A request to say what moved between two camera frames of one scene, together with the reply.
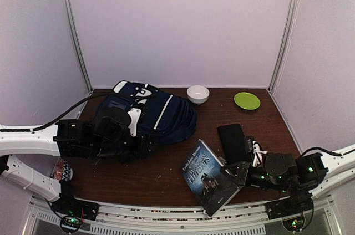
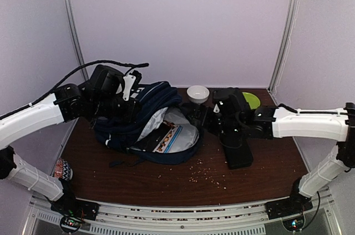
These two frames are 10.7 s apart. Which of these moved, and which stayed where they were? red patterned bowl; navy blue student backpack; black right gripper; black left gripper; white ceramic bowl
Moved: black left gripper; black right gripper; navy blue student backpack
Stayed: red patterned bowl; white ceramic bowl
